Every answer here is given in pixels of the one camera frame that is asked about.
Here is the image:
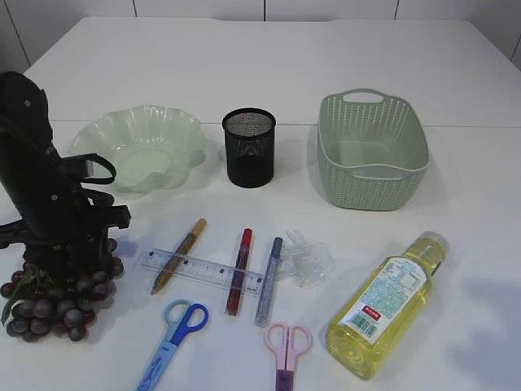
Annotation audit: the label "red glitter pen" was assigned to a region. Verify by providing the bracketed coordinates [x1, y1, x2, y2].
[225, 228, 253, 316]

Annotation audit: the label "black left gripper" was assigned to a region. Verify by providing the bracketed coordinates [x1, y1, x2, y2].
[1, 148, 130, 274]

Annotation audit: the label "clear plastic ruler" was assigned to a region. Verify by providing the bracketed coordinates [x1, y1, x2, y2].
[138, 248, 265, 296]

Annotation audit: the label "yellow tea bottle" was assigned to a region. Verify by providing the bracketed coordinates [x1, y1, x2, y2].
[326, 231, 449, 380]

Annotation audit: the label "green woven plastic basket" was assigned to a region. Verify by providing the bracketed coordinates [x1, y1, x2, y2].
[317, 89, 430, 212]

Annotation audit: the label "green wavy plastic plate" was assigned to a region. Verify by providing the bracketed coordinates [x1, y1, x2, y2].
[69, 105, 206, 194]

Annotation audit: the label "gold glitter pen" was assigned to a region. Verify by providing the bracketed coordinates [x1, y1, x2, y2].
[151, 218, 208, 295]

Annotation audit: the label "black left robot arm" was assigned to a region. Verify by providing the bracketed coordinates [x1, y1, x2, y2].
[1, 72, 130, 273]

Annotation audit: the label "purple artificial grape bunch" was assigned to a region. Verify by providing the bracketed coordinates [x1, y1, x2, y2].
[1, 238, 124, 342]

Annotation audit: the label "black mesh pen cup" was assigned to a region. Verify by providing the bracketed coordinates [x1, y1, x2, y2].
[221, 108, 276, 188]

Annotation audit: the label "pink scissors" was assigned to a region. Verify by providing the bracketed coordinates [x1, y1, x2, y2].
[263, 322, 313, 391]

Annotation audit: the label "blue scissors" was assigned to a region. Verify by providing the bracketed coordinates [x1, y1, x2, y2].
[136, 299, 209, 391]

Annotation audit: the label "silver glitter pen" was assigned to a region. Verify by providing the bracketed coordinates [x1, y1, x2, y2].
[254, 237, 283, 327]

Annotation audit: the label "clear plastic sheet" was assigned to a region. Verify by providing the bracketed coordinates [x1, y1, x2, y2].
[278, 231, 335, 289]

